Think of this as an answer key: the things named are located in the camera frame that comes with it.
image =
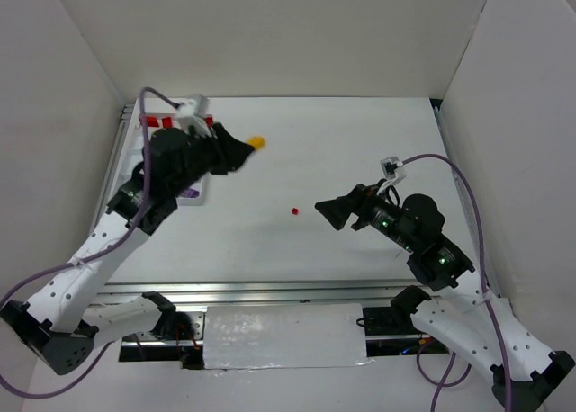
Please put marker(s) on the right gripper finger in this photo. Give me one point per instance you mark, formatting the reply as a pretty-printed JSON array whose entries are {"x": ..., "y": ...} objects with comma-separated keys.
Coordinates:
[
  {"x": 340, "y": 208},
  {"x": 338, "y": 219}
]

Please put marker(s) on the yellow long lego brick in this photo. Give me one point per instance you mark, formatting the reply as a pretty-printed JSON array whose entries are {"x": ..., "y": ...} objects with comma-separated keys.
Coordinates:
[{"x": 257, "y": 143}]

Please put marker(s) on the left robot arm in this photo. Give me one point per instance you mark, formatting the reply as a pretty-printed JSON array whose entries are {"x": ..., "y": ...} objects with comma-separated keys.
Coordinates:
[{"x": 59, "y": 323}]

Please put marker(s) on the aluminium front rail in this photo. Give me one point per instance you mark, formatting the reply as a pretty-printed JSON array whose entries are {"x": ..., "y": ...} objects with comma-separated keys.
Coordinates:
[{"x": 253, "y": 293}]

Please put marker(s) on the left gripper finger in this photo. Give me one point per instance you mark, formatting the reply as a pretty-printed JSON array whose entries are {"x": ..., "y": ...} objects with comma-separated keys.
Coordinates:
[
  {"x": 232, "y": 152},
  {"x": 224, "y": 168}
]

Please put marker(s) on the white taped cover plate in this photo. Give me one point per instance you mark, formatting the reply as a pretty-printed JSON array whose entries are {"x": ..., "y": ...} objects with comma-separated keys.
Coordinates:
[{"x": 284, "y": 336}]

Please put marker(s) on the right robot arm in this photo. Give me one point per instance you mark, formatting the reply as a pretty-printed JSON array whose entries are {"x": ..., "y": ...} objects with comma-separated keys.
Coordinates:
[{"x": 449, "y": 304}]

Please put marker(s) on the white divided sorting tray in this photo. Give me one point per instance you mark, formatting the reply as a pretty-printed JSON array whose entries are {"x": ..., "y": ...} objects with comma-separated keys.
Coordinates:
[{"x": 166, "y": 158}]

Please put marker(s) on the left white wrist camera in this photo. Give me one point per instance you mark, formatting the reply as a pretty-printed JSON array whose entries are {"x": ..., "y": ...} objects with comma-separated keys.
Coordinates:
[{"x": 191, "y": 114}]

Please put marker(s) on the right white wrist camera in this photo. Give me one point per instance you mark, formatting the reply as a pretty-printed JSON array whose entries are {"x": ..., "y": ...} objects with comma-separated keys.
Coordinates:
[{"x": 393, "y": 172}]

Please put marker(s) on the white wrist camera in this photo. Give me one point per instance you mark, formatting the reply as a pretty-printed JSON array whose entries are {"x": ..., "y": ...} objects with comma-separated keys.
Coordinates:
[
  {"x": 393, "y": 172},
  {"x": 191, "y": 114}
]

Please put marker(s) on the red rounded lego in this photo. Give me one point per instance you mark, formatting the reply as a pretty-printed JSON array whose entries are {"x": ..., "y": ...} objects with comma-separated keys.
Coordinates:
[{"x": 167, "y": 122}]

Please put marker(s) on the purple studded lego piece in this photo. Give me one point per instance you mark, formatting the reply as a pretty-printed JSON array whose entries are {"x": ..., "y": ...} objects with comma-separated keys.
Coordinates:
[{"x": 190, "y": 193}]

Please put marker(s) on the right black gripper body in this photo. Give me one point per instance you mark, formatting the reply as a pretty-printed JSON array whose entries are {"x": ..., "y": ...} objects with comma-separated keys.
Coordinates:
[{"x": 356, "y": 207}]

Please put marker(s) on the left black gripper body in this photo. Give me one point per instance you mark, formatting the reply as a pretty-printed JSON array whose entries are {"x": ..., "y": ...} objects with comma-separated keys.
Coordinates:
[{"x": 218, "y": 147}]

